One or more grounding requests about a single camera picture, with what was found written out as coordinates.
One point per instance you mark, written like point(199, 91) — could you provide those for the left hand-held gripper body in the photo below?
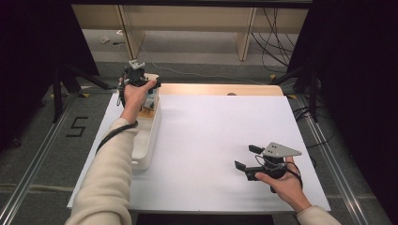
point(135, 76)

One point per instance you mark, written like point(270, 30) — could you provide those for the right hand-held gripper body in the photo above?
point(275, 150)

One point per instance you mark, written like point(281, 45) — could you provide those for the beige painted phone case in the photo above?
point(149, 103)

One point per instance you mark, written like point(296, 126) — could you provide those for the white plastic bin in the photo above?
point(147, 146)

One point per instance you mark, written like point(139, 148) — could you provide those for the person's left hand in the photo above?
point(133, 100)

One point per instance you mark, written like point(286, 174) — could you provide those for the person's right hand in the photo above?
point(287, 187)

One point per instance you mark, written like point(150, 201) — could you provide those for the white table sheet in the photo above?
point(203, 140)

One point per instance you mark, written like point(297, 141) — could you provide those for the small white floor object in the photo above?
point(104, 39)

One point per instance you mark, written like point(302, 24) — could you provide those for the black metal stand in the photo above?
point(57, 93)
point(313, 93)

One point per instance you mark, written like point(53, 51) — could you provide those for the beige wooden shelf unit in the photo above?
point(187, 18)

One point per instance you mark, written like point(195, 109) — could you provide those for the black curtain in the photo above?
point(31, 47)
point(353, 78)

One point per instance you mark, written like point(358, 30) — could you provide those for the aluminium floor rail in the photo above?
point(34, 165)
point(329, 156)

